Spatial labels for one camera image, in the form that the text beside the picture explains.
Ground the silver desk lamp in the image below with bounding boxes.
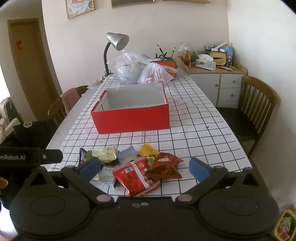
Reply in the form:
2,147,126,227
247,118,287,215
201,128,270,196
103,32,130,77

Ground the light blue snack packet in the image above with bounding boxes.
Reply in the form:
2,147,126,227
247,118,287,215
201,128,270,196
117,146,137,164

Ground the beige snack packet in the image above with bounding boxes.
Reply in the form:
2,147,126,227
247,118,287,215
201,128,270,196
92,146,118,163

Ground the red cardboard box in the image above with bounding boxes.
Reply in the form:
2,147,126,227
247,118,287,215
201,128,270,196
91,83,170,134

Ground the amber liquid bottle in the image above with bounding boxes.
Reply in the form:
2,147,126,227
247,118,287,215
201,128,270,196
183,47,191,68

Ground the brown Oreo snack packet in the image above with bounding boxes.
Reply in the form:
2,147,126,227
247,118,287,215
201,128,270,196
144,152,183,179

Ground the right wooden chair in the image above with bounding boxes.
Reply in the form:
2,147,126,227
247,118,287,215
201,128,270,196
217,76,277,156

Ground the power strip on table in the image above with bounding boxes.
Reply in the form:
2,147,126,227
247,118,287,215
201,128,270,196
88,78,104,89

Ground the small green yellow candy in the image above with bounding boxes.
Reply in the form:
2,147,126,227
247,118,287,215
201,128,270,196
147,155,156,166

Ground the black snack packet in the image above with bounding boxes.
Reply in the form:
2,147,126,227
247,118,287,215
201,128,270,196
79,148,87,164

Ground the left wooden chair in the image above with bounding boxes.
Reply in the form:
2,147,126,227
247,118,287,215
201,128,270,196
48,85,88,127

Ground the green snack packet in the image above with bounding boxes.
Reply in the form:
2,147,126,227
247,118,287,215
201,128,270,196
85,150,94,161

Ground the white and blue snack packet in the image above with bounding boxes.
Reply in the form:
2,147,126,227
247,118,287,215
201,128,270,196
90,166,118,188

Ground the red snack bag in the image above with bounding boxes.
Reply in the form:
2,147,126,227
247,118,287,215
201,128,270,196
112,157,161,197

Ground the yellow basket on floor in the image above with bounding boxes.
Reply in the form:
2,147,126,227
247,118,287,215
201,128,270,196
273,209,296,241

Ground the wooden chair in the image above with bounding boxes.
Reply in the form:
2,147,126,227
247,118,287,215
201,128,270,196
217,76,277,156
48,85,88,127

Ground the tissue box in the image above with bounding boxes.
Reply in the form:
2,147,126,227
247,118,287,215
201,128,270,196
195,54,216,71

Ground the framed picture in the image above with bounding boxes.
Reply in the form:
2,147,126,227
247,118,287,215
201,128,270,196
65,0,95,20

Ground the large clear plastic bag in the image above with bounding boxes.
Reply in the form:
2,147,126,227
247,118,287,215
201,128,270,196
114,50,150,85

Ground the orange green box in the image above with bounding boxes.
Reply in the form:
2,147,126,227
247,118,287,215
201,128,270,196
150,58,177,77

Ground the white grid tablecloth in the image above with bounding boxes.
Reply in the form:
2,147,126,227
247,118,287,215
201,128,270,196
47,68,253,197

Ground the left human hand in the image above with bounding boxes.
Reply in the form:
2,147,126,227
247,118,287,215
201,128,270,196
0,178,8,189

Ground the yellow snack packet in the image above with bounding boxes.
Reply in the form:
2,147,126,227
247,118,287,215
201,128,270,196
137,143,159,157

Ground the white drawer cabinet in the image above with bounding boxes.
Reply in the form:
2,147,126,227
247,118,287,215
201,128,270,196
188,62,248,108

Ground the wooden door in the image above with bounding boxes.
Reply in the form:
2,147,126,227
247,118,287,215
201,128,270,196
8,18,58,121

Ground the pink cloth on chair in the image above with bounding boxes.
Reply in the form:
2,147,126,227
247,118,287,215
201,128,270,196
60,88,80,114

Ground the small plastic bag with snacks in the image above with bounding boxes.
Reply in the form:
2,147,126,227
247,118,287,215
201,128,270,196
137,62,178,84

